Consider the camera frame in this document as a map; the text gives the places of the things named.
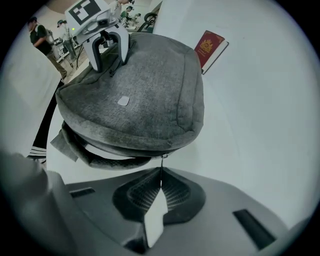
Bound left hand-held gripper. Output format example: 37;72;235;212
64;0;131;74

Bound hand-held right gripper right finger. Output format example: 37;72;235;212
159;166;290;256

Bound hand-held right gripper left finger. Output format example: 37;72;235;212
66;167;163;251

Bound grey fabric backpack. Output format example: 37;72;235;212
49;32;206;171

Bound person's black trousers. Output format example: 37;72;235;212
26;79;60;165

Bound dark red book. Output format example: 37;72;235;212
193;29;230;75

